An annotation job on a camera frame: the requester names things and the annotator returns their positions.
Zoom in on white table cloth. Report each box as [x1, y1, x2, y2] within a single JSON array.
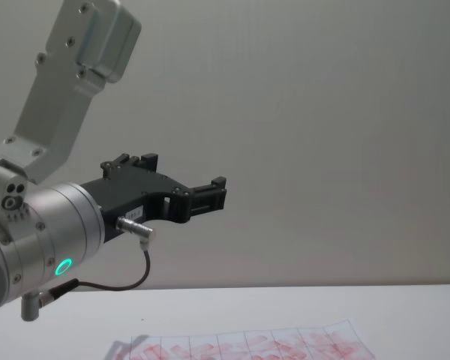
[[0, 283, 450, 360]]

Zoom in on white paper sheet red prints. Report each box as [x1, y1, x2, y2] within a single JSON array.
[[103, 318, 379, 360]]

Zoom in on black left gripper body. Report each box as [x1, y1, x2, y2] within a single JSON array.
[[79, 166, 191, 244]]

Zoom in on thin dark gripper cable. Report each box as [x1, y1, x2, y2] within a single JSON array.
[[20, 216, 159, 323]]

